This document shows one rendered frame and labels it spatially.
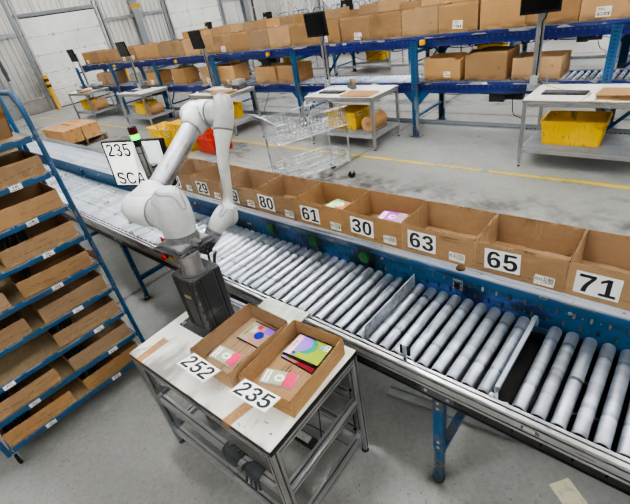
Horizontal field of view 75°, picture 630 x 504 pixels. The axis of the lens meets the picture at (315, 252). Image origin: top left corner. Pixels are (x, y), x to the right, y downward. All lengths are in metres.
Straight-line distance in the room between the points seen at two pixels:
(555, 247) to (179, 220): 1.78
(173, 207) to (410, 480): 1.76
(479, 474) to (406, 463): 0.36
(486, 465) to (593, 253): 1.16
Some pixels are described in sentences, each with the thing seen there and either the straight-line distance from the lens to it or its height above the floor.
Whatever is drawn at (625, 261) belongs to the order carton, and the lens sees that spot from 2.28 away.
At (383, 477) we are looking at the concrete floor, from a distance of 2.43.
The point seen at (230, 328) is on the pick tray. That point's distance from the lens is 2.14.
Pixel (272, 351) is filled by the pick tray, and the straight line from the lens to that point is 1.93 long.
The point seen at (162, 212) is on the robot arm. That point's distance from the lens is 1.93.
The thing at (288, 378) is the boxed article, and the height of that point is 0.77.
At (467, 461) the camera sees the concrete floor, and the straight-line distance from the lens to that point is 2.49.
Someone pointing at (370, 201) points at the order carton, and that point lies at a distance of 2.65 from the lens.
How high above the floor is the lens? 2.13
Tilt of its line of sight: 32 degrees down
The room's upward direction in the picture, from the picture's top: 11 degrees counter-clockwise
